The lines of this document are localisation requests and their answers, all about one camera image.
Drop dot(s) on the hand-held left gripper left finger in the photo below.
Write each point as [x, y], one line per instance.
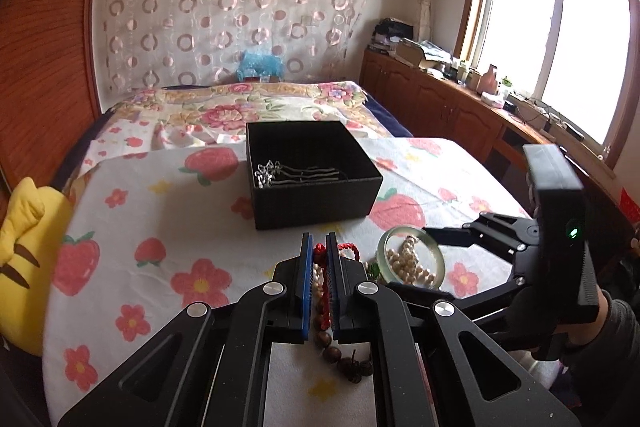
[306, 292]

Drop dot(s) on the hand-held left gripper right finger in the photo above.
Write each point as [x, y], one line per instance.
[334, 297]

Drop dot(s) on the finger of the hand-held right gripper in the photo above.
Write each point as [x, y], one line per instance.
[495, 294]
[490, 229]

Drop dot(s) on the black box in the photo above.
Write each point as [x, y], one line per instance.
[320, 207]

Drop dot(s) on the person's right forearm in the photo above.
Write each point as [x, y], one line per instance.
[620, 327]

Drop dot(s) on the green bead ornament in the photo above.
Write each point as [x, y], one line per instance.
[373, 269]

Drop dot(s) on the silver hairpins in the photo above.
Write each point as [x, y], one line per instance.
[290, 174]

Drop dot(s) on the tissue box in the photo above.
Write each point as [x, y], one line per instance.
[492, 99]

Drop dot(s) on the wooden cabinet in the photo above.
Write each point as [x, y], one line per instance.
[430, 102]

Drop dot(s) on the navy bedsheet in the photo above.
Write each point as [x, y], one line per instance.
[387, 119]

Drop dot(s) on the strawberry print cloth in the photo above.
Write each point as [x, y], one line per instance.
[175, 217]

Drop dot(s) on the window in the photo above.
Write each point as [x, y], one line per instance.
[550, 32]

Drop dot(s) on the cardboard box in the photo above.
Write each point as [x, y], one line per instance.
[415, 52]

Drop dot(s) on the floral blanket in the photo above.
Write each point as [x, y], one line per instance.
[215, 112]

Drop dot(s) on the pile of dark clothes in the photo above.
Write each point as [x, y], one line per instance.
[392, 34]

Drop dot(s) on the blue plastic bag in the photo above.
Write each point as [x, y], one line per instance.
[260, 64]

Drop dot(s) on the yellow plush toy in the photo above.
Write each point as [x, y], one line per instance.
[30, 257]

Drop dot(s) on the wooden wardrobe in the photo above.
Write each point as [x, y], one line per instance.
[45, 57]

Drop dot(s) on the circle pattern wall curtain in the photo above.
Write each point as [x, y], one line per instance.
[225, 7]

